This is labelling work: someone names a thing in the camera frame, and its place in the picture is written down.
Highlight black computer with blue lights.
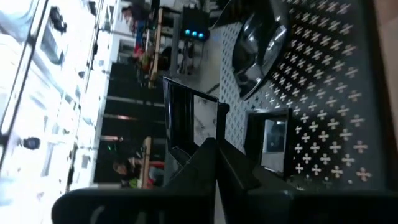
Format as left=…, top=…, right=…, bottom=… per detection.
left=181, top=6, right=211, bottom=42

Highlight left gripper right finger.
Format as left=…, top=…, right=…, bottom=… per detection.
left=217, top=139, right=398, bottom=224

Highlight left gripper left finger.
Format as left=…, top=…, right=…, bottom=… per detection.
left=51, top=137, right=218, bottom=224

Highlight black partition panels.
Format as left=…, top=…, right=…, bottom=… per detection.
left=93, top=62, right=167, bottom=184

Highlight black perforated metal rack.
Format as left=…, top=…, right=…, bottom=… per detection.
left=217, top=0, right=388, bottom=192

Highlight black leaf-shaped mini plate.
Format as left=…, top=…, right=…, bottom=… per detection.
left=231, top=0, right=292, bottom=101

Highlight black ceiling spotlight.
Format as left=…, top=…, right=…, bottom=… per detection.
left=49, top=6, right=68, bottom=34
left=22, top=136, right=42, bottom=151

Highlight overhead light bar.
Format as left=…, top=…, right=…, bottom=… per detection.
left=0, top=0, right=49, bottom=162

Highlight person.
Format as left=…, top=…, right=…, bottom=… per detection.
left=123, top=1, right=149, bottom=27
left=112, top=157, right=142, bottom=183

